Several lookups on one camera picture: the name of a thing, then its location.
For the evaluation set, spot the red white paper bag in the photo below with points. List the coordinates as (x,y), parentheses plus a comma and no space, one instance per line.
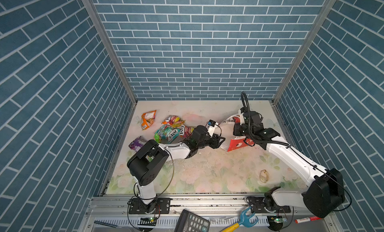
(233,142)

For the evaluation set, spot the green snack packet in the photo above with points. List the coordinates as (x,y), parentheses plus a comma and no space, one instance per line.
(166,134)

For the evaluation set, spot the beige shell sticker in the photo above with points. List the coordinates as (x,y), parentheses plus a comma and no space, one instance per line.
(264,176)

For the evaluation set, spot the orange snack packet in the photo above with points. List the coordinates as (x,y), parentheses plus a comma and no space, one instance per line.
(148,119)

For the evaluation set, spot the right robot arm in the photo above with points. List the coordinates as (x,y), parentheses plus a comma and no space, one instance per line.
(324,190)

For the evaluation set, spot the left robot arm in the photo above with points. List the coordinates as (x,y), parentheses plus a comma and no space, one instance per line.
(147,163)

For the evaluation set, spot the aluminium front rail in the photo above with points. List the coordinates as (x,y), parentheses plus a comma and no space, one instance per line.
(122,214)

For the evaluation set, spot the blue yellow clamp tool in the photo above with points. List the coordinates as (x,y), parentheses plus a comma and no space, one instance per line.
(244,220)

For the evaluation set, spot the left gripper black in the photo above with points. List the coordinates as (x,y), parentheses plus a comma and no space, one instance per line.
(214,141)

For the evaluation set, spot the orange Fox's candy packet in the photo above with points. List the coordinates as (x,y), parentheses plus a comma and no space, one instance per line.
(173,121)

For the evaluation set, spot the black calculator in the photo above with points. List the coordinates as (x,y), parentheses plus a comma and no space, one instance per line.
(189,222)

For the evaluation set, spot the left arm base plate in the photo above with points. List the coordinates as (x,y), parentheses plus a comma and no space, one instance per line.
(158,206)

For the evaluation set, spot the purple snack packet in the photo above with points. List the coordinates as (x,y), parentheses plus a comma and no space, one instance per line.
(137,143)

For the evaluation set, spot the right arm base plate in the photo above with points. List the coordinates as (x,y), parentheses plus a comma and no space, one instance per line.
(265,205)

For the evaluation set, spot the pink yellow candy packet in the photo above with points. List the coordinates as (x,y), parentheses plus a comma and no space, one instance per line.
(186,131)

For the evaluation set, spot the red marker pen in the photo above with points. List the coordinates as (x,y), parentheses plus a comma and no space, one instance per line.
(307,219)

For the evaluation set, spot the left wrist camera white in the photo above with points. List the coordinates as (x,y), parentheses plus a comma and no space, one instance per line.
(211,126)

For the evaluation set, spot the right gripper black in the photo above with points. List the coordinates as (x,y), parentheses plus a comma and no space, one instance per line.
(236,129)

